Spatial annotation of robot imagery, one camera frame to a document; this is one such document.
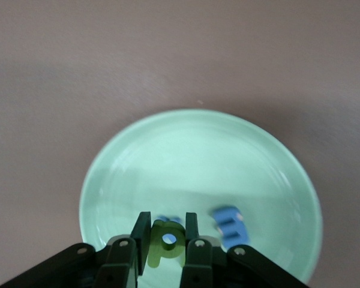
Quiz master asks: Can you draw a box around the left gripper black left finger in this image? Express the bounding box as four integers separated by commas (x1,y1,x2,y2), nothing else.
0,212,152,288

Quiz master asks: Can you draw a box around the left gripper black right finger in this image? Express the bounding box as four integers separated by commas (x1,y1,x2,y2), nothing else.
179,212,311,288

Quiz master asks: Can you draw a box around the green letter p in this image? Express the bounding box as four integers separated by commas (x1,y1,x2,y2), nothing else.
146,218,187,269

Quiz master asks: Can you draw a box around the blue letter E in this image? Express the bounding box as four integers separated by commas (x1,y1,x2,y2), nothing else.
211,205,251,251

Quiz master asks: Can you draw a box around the blue letter x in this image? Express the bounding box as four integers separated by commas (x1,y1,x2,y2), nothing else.
157,214,185,244

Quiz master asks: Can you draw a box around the green plate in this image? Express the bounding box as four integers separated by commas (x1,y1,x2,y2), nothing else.
79,108,323,284

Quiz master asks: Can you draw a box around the brown table mat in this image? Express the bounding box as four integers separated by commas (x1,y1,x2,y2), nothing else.
0,0,360,288

